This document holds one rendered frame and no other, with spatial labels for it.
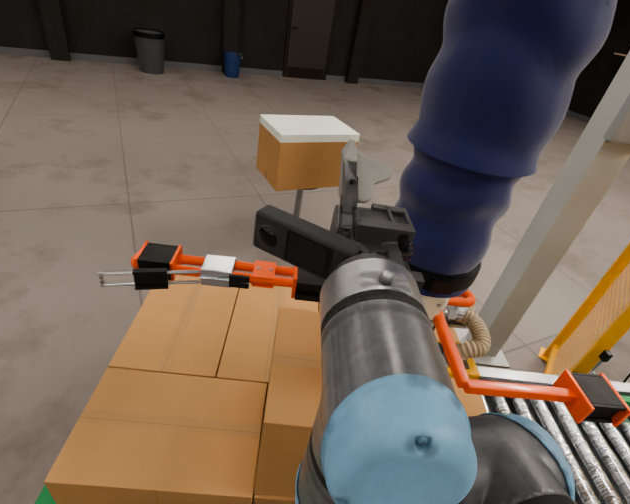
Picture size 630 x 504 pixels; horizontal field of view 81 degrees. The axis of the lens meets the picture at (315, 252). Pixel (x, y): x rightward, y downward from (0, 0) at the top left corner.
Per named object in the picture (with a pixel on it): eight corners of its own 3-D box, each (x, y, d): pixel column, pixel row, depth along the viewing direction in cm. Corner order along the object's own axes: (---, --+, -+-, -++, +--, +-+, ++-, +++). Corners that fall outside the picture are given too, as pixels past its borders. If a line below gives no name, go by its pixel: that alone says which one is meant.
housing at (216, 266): (236, 271, 91) (236, 256, 88) (231, 289, 85) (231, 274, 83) (206, 267, 90) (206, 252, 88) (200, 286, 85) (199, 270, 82)
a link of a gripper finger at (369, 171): (387, 147, 47) (385, 213, 44) (341, 140, 46) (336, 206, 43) (395, 132, 44) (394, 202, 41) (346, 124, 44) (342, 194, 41)
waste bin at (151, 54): (165, 69, 755) (162, 30, 715) (169, 76, 715) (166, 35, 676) (135, 66, 732) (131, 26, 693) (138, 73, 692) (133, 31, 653)
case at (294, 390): (417, 397, 149) (455, 328, 126) (444, 511, 116) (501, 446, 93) (268, 380, 144) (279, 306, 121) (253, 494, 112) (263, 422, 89)
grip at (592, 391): (589, 387, 77) (603, 372, 75) (617, 427, 70) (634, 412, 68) (552, 384, 77) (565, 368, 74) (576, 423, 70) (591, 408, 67)
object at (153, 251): (183, 261, 90) (182, 244, 87) (174, 281, 84) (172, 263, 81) (147, 257, 89) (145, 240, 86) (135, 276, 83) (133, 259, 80)
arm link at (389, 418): (308, 528, 23) (339, 448, 18) (309, 364, 34) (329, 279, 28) (450, 535, 24) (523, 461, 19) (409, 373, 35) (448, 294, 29)
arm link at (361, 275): (313, 359, 33) (333, 275, 28) (312, 319, 37) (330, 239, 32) (409, 368, 34) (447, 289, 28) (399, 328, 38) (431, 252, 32)
